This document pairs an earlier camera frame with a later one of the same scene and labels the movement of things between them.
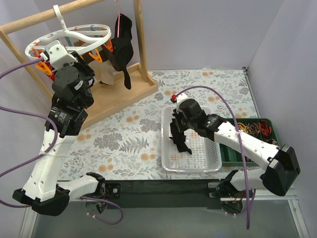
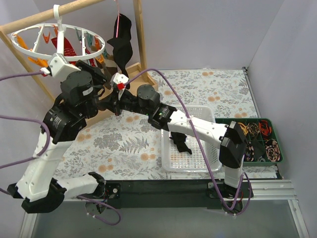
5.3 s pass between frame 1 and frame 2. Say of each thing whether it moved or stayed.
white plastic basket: stayed
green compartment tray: stayed
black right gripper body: moved
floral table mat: stayed
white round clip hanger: moved
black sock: stayed
